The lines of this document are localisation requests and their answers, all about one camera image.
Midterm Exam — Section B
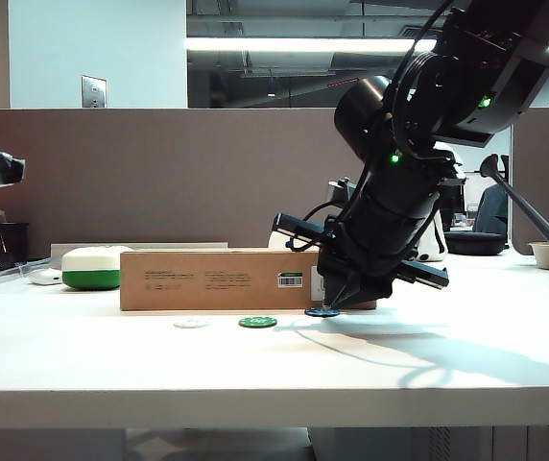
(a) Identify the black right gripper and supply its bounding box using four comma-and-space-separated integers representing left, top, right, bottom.
273, 212, 450, 308

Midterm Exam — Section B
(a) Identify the blue poker chip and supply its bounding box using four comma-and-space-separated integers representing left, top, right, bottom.
303, 306, 343, 319

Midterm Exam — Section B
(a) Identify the black box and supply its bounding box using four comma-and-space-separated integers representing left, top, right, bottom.
0, 221, 31, 273

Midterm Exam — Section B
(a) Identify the green poker chip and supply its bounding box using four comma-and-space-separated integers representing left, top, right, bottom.
237, 315, 277, 329

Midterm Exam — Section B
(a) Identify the brown rectangular cardboard box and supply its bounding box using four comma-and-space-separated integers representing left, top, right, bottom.
119, 247, 378, 312

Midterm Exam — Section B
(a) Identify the white and black plush toy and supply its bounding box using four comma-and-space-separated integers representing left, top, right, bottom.
411, 210, 449, 263

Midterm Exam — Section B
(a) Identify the clear acrylic sheet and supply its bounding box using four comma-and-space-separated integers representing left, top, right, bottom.
0, 257, 53, 279

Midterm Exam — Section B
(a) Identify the small white earbuds case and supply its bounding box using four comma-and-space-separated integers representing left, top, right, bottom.
28, 268, 63, 286

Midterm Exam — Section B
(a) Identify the black computer monitor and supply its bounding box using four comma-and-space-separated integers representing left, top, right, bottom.
439, 181, 466, 228

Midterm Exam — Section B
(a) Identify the black round cushion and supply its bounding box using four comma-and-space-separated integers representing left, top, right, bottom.
444, 231, 510, 256

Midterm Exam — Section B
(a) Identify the green and white lidded container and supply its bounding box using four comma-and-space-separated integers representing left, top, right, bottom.
60, 245, 134, 291

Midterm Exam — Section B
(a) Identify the lit white computer monitor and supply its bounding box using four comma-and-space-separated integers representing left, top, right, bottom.
464, 171, 497, 213

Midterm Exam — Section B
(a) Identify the blue office chair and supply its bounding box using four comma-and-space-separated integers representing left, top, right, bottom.
474, 184, 511, 236

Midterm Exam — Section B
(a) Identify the wide grey desk divider panel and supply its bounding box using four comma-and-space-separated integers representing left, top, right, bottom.
0, 108, 391, 263

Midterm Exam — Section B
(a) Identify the white paper bowl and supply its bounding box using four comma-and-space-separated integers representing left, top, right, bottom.
527, 240, 549, 271

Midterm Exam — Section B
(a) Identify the narrow grey desk divider panel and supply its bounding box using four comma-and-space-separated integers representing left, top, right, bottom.
511, 106, 549, 257

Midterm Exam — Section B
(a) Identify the long ceiling light strip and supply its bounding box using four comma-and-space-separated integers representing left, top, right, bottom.
185, 36, 549, 55

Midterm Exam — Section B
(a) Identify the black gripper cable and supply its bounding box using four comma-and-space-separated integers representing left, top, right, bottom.
285, 200, 348, 253

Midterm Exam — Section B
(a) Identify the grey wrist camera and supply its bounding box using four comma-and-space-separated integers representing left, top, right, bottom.
327, 177, 358, 206

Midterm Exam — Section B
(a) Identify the metal wall switch plate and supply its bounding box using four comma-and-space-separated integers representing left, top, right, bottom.
81, 75, 108, 109

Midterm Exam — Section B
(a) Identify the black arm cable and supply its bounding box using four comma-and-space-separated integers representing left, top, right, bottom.
383, 0, 458, 162

